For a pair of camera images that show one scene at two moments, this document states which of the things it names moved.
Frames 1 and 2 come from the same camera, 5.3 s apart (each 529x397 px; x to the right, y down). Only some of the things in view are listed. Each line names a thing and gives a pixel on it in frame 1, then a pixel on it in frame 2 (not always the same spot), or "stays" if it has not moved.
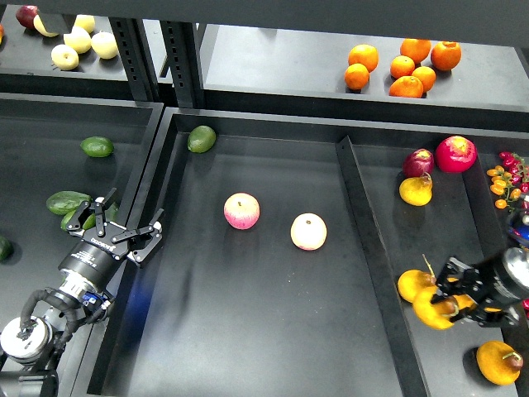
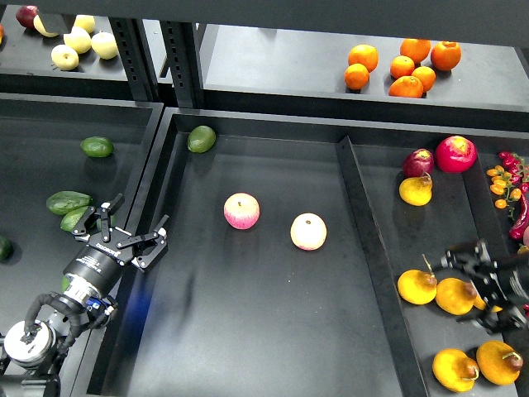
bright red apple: x=455 y=155 stays
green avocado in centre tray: x=201 y=139 stays
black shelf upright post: x=182 y=44 stays
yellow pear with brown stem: x=418 y=289 to x=455 y=370
